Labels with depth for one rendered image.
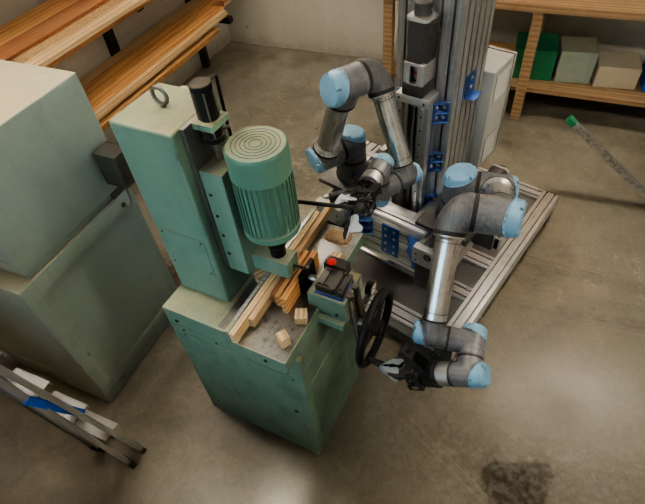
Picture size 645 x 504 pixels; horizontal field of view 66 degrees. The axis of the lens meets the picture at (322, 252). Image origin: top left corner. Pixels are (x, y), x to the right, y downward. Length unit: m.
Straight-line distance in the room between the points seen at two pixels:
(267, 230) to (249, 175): 0.21
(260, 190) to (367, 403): 1.41
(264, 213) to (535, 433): 1.64
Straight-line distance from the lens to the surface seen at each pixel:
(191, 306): 1.89
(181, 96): 1.53
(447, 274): 1.53
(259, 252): 1.66
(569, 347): 2.80
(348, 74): 1.73
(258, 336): 1.62
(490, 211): 1.50
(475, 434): 2.46
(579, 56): 4.15
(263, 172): 1.31
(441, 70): 1.94
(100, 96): 3.71
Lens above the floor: 2.23
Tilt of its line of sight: 47 degrees down
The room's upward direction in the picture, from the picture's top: 7 degrees counter-clockwise
